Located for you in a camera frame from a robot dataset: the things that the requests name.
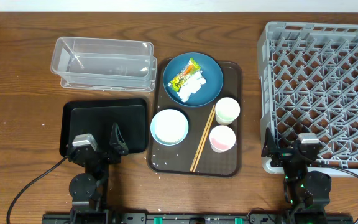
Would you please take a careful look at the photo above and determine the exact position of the white cup pink inside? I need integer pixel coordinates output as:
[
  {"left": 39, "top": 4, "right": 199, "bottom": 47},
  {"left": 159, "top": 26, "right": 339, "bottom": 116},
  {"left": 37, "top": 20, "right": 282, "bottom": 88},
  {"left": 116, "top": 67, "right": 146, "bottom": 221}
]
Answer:
[{"left": 209, "top": 125, "right": 236, "bottom": 153}]

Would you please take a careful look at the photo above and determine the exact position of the light blue bowl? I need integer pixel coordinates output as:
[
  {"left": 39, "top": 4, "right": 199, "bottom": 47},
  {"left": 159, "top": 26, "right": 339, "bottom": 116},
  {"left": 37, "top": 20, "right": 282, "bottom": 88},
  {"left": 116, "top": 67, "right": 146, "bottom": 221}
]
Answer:
[{"left": 150, "top": 109, "right": 189, "bottom": 146}]

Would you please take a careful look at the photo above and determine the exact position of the white cup green inside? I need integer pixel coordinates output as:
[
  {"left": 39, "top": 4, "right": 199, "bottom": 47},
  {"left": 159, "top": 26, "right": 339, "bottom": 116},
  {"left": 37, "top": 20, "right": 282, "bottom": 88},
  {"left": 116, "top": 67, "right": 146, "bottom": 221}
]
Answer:
[{"left": 215, "top": 97, "right": 241, "bottom": 125}]

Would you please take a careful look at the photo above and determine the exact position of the white tissue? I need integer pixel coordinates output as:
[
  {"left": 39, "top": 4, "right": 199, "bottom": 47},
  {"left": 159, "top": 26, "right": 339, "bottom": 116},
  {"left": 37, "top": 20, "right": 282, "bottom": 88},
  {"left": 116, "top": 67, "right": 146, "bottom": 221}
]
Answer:
[{"left": 177, "top": 71, "right": 206, "bottom": 103}]

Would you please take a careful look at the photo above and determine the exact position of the green orange snack wrapper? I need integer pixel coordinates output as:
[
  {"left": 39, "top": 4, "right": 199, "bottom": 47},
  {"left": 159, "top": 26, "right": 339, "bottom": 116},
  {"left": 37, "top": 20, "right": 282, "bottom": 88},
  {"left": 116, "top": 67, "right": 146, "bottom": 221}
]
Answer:
[{"left": 168, "top": 58, "right": 201, "bottom": 92}]

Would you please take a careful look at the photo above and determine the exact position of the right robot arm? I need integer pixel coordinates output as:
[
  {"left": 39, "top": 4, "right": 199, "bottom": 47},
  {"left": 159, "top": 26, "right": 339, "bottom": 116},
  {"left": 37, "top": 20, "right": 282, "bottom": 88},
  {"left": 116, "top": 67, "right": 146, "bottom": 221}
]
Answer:
[{"left": 261, "top": 128, "right": 331, "bottom": 223}]

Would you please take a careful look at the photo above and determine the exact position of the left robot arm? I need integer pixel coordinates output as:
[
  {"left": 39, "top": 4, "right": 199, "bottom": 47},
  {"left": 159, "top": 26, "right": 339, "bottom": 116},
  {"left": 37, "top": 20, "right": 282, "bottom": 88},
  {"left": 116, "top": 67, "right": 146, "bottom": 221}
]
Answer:
[{"left": 67, "top": 123, "right": 129, "bottom": 224}]

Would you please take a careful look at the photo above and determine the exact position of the grey dishwasher rack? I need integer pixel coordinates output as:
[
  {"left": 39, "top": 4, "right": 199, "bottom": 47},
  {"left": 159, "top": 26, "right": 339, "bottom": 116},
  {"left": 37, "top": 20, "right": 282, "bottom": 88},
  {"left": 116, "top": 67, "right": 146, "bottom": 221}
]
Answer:
[{"left": 257, "top": 22, "right": 358, "bottom": 177}]

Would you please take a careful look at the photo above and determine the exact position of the black plastic tray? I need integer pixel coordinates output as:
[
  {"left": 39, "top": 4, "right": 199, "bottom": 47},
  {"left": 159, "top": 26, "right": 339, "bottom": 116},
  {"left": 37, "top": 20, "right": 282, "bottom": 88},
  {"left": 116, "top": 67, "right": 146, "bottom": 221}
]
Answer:
[{"left": 59, "top": 98, "right": 148, "bottom": 156}]

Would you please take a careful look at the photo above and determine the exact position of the brown serving tray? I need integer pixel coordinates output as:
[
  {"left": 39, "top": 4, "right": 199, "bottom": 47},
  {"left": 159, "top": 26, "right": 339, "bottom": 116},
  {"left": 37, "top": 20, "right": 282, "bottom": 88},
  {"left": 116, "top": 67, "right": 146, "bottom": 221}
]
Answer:
[{"left": 147, "top": 59, "right": 242, "bottom": 177}]

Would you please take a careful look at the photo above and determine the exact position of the clear plastic bin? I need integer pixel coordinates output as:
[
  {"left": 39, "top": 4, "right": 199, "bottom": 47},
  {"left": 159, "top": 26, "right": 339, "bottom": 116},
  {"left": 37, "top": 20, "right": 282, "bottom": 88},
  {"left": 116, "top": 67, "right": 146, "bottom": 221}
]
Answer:
[{"left": 50, "top": 37, "right": 157, "bottom": 92}]

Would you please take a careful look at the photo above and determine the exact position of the wooden chopstick left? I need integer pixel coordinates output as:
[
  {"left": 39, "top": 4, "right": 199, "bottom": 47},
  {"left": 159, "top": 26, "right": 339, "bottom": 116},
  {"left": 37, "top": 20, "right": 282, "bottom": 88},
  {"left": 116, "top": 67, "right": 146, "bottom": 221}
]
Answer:
[{"left": 189, "top": 104, "right": 215, "bottom": 172}]

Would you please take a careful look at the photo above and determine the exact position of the dark blue plate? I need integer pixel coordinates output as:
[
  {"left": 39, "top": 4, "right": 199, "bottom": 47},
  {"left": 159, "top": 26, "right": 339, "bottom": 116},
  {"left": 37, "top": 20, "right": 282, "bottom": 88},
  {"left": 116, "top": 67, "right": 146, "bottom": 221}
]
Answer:
[{"left": 162, "top": 52, "right": 223, "bottom": 107}]

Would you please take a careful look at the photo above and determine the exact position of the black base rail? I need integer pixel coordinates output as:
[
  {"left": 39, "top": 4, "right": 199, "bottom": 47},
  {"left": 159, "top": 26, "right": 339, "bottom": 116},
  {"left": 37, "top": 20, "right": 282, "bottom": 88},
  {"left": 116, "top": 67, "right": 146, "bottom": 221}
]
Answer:
[{"left": 41, "top": 212, "right": 354, "bottom": 224}]

